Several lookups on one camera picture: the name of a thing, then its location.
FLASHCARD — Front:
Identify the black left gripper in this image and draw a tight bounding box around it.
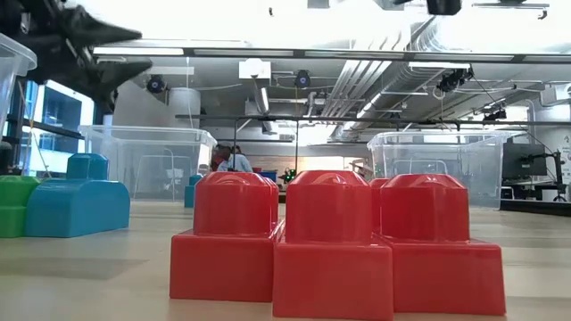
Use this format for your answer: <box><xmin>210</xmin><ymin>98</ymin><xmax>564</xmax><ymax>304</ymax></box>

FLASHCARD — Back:
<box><xmin>0</xmin><ymin>0</ymin><xmax>153</xmax><ymax>112</ymax></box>

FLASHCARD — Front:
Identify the blue toy block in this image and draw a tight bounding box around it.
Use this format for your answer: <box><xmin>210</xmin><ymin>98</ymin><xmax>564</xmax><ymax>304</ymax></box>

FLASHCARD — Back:
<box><xmin>24</xmin><ymin>152</ymin><xmax>132</xmax><ymax>239</ymax></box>

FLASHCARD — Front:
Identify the blue four-stud block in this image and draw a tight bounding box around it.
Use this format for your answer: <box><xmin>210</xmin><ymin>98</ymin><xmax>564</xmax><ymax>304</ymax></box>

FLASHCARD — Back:
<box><xmin>184</xmin><ymin>174</ymin><xmax>204</xmax><ymax>209</ymax></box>

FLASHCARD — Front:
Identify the green two-stud block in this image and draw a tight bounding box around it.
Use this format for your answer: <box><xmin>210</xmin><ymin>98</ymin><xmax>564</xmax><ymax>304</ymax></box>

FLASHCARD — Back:
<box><xmin>0</xmin><ymin>175</ymin><xmax>42</xmax><ymax>239</ymax></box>

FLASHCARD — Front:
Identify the red toy block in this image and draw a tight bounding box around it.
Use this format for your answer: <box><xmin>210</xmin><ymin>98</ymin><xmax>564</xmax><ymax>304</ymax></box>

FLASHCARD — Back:
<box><xmin>377</xmin><ymin>173</ymin><xmax>508</xmax><ymax>317</ymax></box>
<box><xmin>272</xmin><ymin>169</ymin><xmax>395</xmax><ymax>320</ymax></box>
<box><xmin>169</xmin><ymin>170</ymin><xmax>286</xmax><ymax>303</ymax></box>

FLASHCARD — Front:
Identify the large window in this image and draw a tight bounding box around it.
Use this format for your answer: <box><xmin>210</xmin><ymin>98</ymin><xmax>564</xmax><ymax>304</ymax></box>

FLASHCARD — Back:
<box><xmin>21</xmin><ymin>79</ymin><xmax>95</xmax><ymax>178</ymax></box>

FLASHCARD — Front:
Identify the clear plastic bin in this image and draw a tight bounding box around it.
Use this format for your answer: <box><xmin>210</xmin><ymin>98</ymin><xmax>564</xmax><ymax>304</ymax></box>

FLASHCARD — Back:
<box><xmin>367</xmin><ymin>129</ymin><xmax>524</xmax><ymax>210</ymax></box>
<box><xmin>0</xmin><ymin>32</ymin><xmax>38</xmax><ymax>135</ymax></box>
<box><xmin>79</xmin><ymin>124</ymin><xmax>219</xmax><ymax>202</ymax></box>

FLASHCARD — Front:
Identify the person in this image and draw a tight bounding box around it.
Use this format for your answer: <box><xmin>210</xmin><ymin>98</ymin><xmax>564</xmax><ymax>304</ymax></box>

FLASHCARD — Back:
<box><xmin>216</xmin><ymin>141</ymin><xmax>254</xmax><ymax>174</ymax></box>

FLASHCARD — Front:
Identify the black track light cluster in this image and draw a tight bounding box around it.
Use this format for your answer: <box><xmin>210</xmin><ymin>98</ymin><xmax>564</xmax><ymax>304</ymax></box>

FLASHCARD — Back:
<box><xmin>435</xmin><ymin>66</ymin><xmax>475</xmax><ymax>94</ymax></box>

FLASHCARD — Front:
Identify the black computer monitor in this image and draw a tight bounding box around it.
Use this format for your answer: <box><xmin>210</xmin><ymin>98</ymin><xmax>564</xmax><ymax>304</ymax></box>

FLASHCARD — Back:
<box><xmin>501</xmin><ymin>142</ymin><xmax>549</xmax><ymax>180</ymax></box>

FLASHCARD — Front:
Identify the silver ventilation duct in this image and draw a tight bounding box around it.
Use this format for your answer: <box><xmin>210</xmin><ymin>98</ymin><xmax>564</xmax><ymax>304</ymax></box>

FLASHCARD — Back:
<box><xmin>319</xmin><ymin>20</ymin><xmax>447</xmax><ymax>140</ymax></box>

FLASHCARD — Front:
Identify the black horizontal frame rail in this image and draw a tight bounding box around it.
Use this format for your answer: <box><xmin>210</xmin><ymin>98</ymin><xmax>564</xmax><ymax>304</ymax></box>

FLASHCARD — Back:
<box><xmin>175</xmin><ymin>113</ymin><xmax>571</xmax><ymax>128</ymax></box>

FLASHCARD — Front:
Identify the grey overhead camera bracket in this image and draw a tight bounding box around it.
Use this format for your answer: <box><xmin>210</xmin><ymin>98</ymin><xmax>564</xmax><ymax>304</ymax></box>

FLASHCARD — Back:
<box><xmin>471</xmin><ymin>1</ymin><xmax>550</xmax><ymax>21</ymax></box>

